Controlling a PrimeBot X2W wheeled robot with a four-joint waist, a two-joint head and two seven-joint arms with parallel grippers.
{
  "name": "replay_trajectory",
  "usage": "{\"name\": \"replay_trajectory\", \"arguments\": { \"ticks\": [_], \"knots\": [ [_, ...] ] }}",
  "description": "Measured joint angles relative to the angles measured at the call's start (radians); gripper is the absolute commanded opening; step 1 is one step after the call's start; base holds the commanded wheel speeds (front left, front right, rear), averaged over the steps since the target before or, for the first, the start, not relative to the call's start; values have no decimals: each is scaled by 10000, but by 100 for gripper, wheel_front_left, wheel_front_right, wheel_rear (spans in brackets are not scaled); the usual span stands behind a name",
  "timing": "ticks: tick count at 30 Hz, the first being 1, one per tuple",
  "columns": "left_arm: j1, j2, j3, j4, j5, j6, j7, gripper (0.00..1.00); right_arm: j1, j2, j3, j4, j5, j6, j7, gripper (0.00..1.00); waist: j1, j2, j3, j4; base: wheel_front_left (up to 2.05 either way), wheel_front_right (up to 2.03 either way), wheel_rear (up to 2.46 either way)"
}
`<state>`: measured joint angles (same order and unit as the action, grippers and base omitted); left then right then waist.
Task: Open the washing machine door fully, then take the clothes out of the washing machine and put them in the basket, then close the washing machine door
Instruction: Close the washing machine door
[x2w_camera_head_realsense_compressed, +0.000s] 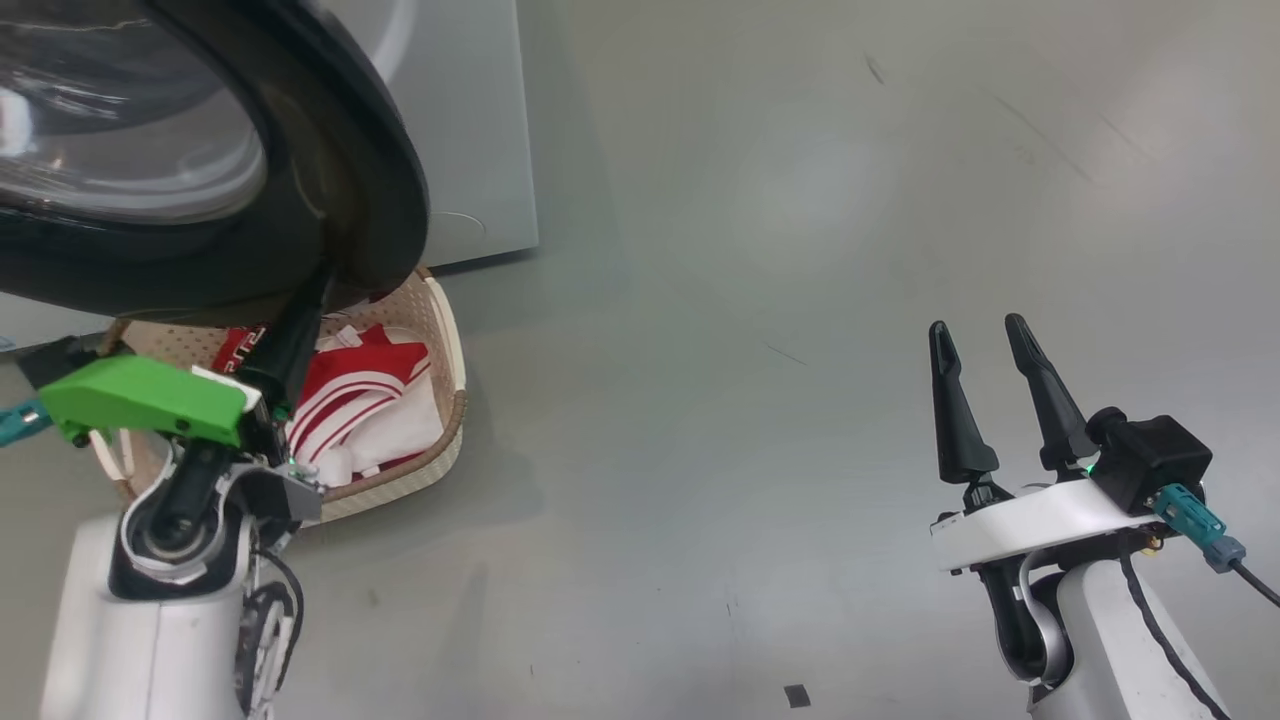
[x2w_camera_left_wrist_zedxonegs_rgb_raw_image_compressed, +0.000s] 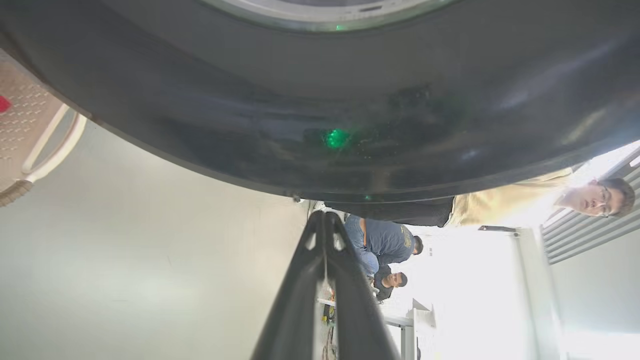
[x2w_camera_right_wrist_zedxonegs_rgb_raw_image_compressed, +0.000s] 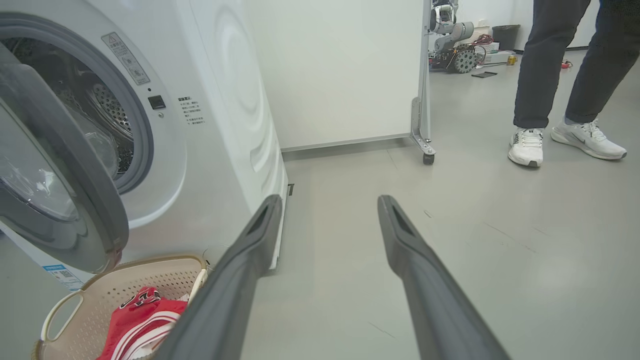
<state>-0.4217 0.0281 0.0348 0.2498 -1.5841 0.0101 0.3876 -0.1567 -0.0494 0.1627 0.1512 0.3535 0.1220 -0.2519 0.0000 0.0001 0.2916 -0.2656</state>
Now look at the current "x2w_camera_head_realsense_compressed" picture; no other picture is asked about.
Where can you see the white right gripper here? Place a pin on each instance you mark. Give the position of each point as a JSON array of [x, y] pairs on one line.
[[1040, 520]]

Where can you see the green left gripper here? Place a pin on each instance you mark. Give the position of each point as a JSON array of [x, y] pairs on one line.
[[140, 395]]

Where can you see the red and white garment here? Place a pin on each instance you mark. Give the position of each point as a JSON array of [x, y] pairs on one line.
[[370, 400]]

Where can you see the black round glass machine door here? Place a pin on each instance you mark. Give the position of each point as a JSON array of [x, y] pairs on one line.
[[340, 180]]

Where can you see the cream perforated laundry basket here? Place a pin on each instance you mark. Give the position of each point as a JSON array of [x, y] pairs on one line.
[[445, 400]]

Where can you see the white front-load washing machine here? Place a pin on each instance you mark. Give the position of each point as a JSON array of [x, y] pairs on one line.
[[470, 120]]

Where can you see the small black floor tape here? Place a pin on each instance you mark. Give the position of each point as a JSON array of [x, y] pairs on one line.
[[797, 696]]

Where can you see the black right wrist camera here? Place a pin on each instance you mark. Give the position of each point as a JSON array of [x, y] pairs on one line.
[[1150, 455]]

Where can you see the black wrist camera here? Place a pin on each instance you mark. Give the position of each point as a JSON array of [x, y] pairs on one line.
[[60, 360], [1150, 455]]

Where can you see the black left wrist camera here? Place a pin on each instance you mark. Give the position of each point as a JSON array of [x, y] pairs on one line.
[[60, 360]]

